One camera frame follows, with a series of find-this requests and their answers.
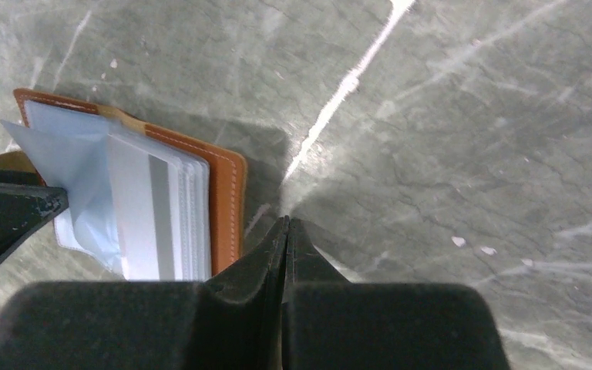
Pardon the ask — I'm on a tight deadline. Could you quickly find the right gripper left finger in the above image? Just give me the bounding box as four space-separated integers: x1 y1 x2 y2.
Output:
183 217 290 369

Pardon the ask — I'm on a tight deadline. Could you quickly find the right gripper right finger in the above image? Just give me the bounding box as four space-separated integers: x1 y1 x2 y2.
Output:
281 218 349 369

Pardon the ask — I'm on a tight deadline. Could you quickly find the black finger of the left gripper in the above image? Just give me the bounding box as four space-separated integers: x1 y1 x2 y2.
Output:
0 163 69 331

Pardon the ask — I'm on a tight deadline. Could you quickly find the brown leather card holder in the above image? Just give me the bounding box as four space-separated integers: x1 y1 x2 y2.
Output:
3 88 247 281

